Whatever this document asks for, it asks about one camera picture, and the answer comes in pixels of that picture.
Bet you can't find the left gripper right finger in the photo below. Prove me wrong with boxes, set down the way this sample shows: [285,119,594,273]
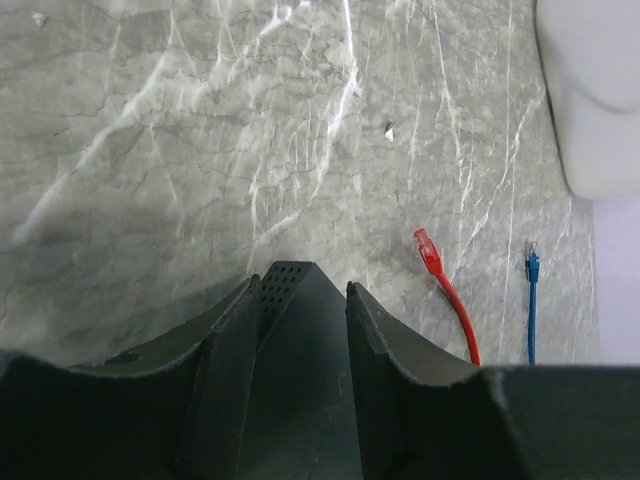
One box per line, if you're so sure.
[346,282,639,479]

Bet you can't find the black network switch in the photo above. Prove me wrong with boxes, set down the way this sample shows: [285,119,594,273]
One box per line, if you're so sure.
[237,261,362,479]

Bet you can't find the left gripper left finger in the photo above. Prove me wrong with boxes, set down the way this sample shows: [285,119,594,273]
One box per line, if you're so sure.
[1,276,261,479]

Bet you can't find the blue ethernet cable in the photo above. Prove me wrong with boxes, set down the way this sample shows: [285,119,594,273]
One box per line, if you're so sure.
[523,240,543,366]

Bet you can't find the white plastic basin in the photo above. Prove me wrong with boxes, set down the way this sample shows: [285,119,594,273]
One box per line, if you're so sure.
[535,0,639,199]

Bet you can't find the red ethernet cable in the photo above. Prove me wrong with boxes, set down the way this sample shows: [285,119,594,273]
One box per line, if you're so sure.
[412,227,482,367]

